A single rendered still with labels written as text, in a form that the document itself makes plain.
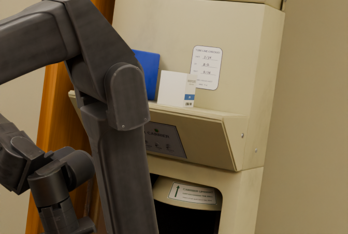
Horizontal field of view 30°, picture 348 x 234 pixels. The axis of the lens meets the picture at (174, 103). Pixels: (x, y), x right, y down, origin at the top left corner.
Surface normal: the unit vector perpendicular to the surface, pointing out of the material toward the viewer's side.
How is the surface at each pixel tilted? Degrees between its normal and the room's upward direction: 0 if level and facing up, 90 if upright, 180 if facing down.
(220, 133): 135
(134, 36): 90
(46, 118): 90
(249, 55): 90
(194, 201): 67
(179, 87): 90
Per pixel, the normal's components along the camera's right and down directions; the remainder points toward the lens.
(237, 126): 0.87, 0.15
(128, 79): 0.51, 0.21
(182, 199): -0.15, -0.37
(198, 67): -0.47, -0.02
